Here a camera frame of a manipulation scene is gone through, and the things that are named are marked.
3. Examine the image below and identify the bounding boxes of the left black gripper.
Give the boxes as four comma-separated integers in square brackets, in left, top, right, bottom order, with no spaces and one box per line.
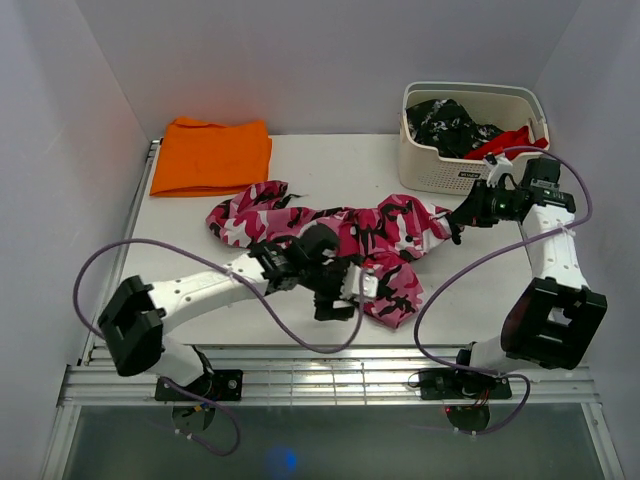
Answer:
[297,251,361,319]

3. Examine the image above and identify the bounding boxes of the pink camouflage trousers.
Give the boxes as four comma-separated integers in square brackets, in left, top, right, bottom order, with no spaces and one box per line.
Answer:
[205,181,452,329]

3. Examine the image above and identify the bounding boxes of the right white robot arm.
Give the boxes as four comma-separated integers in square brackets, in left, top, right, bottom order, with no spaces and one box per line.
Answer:
[447,154,607,397]

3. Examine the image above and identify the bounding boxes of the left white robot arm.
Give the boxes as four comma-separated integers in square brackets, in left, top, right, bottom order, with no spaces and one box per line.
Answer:
[98,225,361,400]

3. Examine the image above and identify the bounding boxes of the red trousers in basket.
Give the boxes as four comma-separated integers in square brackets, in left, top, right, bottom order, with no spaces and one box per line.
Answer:
[464,126,549,160]

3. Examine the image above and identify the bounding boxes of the black white patterned trousers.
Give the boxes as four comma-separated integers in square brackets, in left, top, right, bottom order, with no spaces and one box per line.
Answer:
[405,99,504,159]

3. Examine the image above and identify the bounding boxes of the folded orange trousers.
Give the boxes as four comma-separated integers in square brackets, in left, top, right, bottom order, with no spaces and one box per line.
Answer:
[150,117,272,197]

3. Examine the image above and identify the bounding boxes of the cream plastic laundry basket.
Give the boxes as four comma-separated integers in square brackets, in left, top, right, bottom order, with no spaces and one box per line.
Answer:
[398,81,549,195]

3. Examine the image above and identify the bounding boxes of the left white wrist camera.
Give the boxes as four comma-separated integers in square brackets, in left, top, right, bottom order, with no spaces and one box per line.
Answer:
[339,265,378,304]

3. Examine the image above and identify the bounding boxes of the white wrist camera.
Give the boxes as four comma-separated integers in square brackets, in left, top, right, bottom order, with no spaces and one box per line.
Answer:
[339,265,378,304]
[483,153,513,188]

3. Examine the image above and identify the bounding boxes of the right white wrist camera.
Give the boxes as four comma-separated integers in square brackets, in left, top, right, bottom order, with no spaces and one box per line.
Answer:
[483,153,513,188]

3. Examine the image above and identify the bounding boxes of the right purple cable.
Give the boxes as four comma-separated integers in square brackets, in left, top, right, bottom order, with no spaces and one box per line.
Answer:
[407,146,595,436]

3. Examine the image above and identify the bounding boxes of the purple cable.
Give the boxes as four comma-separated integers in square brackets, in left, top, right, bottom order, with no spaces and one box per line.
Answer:
[73,238,366,457]
[407,146,595,436]

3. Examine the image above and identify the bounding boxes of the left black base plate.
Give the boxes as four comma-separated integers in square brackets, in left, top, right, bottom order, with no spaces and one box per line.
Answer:
[154,369,243,402]

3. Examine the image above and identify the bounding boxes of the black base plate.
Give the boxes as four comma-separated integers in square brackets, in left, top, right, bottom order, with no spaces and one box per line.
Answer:
[418,368,512,400]
[154,369,243,402]

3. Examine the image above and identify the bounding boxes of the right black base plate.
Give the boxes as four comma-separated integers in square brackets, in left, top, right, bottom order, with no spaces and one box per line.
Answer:
[418,368,512,400]

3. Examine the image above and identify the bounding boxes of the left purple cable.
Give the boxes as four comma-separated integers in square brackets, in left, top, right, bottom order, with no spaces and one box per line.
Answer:
[73,238,366,457]

